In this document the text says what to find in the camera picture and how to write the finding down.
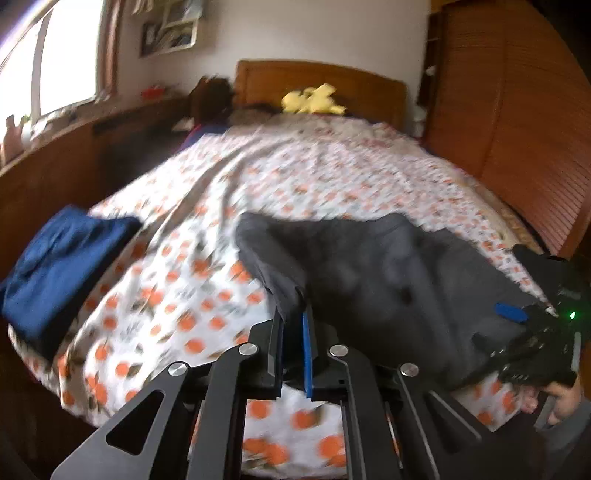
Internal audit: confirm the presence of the black jacket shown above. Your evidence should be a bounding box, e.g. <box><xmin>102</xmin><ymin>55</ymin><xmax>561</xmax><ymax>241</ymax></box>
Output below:
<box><xmin>235</xmin><ymin>213</ymin><xmax>535</xmax><ymax>390</ymax></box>

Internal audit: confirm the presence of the person's right hand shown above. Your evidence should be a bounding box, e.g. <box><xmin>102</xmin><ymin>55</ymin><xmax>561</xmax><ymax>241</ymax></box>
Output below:
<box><xmin>521</xmin><ymin>377</ymin><xmax>584</xmax><ymax>425</ymax></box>

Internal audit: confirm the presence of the orange print bed sheet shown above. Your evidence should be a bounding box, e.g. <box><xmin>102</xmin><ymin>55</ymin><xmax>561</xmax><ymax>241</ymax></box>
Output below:
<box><xmin>8</xmin><ymin>124</ymin><xmax>555</xmax><ymax>480</ymax></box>

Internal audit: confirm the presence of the floral quilt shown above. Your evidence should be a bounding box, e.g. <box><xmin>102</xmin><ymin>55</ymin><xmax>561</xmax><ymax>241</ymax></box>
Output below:
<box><xmin>228</xmin><ymin>105</ymin><xmax>542</xmax><ymax>252</ymax></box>

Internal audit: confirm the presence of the folded blue garment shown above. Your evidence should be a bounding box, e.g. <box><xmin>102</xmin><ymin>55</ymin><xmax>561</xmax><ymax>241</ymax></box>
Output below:
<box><xmin>1</xmin><ymin>206</ymin><xmax>142</xmax><ymax>356</ymax></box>

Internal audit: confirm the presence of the wooden louvred wardrobe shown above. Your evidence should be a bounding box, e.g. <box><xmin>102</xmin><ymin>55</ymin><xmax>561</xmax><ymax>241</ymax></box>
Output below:
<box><xmin>423</xmin><ymin>1</ymin><xmax>590</xmax><ymax>258</ymax></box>

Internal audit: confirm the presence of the yellow plush toy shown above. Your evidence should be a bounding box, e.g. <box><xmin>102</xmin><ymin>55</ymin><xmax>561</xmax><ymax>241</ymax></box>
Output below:
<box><xmin>281</xmin><ymin>83</ymin><xmax>346</xmax><ymax>116</ymax></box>

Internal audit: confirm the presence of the dark wooden chair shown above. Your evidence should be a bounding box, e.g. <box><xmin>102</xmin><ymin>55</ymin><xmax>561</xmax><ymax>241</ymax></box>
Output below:
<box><xmin>189</xmin><ymin>76</ymin><xmax>233</xmax><ymax>126</ymax></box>

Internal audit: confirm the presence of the wooden headboard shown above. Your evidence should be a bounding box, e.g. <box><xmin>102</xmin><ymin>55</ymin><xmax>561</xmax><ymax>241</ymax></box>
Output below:
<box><xmin>233</xmin><ymin>58</ymin><xmax>410</xmax><ymax>135</ymax></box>

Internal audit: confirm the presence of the wooden desk counter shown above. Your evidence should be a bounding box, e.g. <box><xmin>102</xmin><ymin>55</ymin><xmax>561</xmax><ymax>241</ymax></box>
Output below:
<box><xmin>0</xmin><ymin>97</ymin><xmax>188</xmax><ymax>276</ymax></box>

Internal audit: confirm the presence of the red bowl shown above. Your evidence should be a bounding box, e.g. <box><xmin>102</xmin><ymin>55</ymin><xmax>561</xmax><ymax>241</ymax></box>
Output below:
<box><xmin>140</xmin><ymin>86</ymin><xmax>167</xmax><ymax>101</ymax></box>

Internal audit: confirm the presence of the window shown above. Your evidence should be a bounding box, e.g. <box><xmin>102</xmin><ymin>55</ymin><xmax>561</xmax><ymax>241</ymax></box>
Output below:
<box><xmin>1</xmin><ymin>1</ymin><xmax>122</xmax><ymax>121</ymax></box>

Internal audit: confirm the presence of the white wall shelf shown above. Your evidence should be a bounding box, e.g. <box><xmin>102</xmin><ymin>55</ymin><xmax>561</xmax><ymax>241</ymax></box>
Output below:
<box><xmin>132</xmin><ymin>0</ymin><xmax>205</xmax><ymax>58</ymax></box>

